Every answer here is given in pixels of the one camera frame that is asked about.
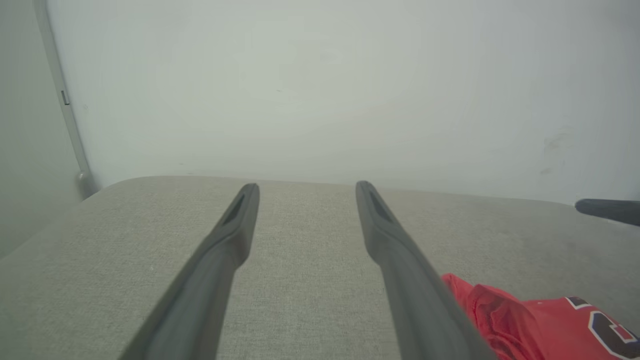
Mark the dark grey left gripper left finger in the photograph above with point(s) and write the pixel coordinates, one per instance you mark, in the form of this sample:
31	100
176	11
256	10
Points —
200	300

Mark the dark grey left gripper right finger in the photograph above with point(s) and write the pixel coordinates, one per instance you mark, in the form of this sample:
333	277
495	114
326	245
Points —
425	310

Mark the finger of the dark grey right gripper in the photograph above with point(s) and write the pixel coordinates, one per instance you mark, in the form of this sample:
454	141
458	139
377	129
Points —
612	210

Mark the red Bulls basketball jersey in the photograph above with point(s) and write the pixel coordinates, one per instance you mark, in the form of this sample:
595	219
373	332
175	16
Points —
540	325

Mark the white wall pipe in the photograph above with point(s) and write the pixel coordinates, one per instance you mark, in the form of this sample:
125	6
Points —
65	100

